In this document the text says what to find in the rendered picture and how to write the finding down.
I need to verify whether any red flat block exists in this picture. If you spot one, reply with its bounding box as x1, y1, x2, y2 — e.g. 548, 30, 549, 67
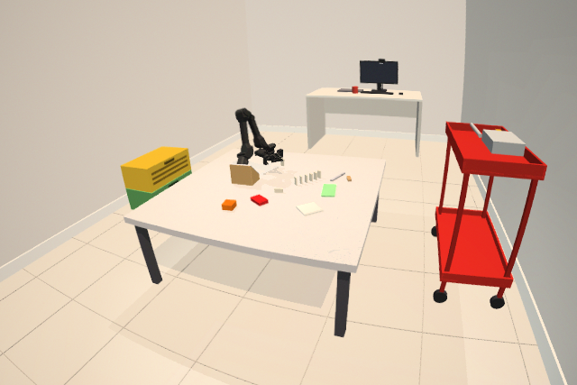
250, 195, 269, 206

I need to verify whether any light green flat rectangular block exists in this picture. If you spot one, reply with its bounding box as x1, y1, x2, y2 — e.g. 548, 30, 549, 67
321, 184, 336, 197

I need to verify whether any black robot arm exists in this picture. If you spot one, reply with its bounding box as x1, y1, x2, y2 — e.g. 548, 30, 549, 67
235, 107, 276, 165

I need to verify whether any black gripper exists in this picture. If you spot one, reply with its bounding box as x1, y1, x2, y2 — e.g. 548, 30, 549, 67
262, 149, 283, 165

